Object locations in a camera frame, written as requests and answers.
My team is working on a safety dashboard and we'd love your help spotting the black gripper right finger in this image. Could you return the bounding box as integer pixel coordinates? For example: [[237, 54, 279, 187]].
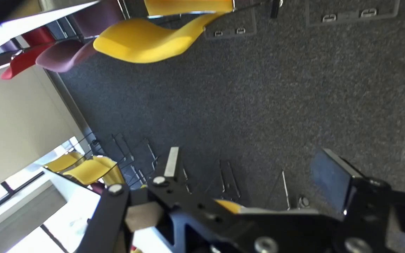
[[258, 148, 405, 253]]

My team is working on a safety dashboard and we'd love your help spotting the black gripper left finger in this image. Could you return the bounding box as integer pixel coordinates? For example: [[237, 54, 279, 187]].
[[75, 145, 260, 253]]

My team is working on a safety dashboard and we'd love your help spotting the yellow chair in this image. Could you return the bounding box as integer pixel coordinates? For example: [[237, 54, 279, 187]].
[[62, 155, 127, 189], [44, 151, 86, 175], [92, 0, 237, 67], [214, 199, 246, 216]]

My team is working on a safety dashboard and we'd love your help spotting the floor outlet cover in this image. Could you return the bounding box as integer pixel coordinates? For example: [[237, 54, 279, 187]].
[[203, 8, 259, 43], [307, 0, 402, 26]]

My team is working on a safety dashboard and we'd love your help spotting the purple chair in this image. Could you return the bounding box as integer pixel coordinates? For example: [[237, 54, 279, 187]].
[[34, 0, 130, 75]]

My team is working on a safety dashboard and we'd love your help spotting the red chair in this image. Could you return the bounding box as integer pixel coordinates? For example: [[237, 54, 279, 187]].
[[0, 27, 57, 82]]

